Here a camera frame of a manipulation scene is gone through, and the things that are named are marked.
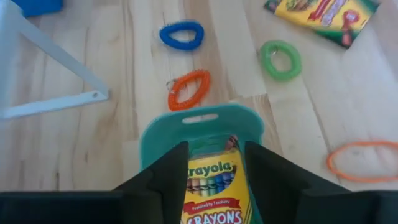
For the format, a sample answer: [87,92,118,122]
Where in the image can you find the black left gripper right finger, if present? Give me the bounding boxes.
[244,141,398,224]

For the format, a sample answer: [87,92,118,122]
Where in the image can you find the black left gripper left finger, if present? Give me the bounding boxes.
[0,141,190,224]

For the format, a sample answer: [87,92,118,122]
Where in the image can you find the orange rubber band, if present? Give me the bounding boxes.
[325,140,398,184]

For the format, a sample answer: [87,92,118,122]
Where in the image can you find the teal plastic bin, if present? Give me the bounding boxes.
[139,103,266,187]

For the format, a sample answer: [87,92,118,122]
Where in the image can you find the green coil wristband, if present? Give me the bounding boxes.
[259,39,303,82]

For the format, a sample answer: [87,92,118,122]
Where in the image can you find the orange coil wristband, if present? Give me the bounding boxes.
[166,68,212,112]

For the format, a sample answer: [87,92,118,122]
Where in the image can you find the blue coil wristband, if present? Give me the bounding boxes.
[159,20,206,52]

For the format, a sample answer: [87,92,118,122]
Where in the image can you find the blue plastic basket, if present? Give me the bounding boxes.
[11,0,65,18]

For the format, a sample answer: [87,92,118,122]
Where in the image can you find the white perforated metal shelf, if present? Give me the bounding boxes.
[0,0,110,121]

